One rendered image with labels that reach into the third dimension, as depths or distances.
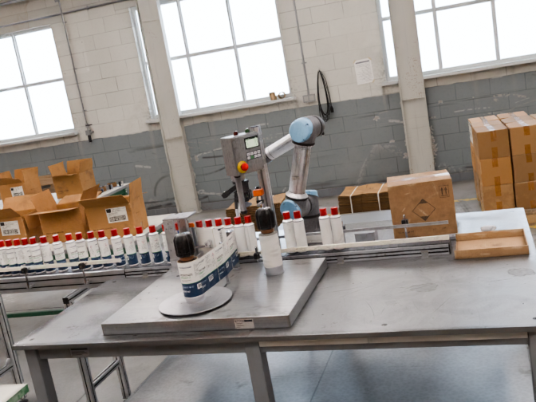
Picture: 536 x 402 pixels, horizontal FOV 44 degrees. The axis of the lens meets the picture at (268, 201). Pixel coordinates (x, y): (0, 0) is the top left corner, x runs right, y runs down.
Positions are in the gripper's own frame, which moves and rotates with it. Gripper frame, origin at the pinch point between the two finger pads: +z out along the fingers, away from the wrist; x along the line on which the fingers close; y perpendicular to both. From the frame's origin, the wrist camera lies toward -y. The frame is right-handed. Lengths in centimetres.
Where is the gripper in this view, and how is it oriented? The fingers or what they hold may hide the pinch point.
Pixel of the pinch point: (241, 216)
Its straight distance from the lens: 365.0
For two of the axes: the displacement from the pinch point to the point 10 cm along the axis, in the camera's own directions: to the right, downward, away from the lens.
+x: 2.4, -2.3, 9.4
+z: 1.7, 9.7, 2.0
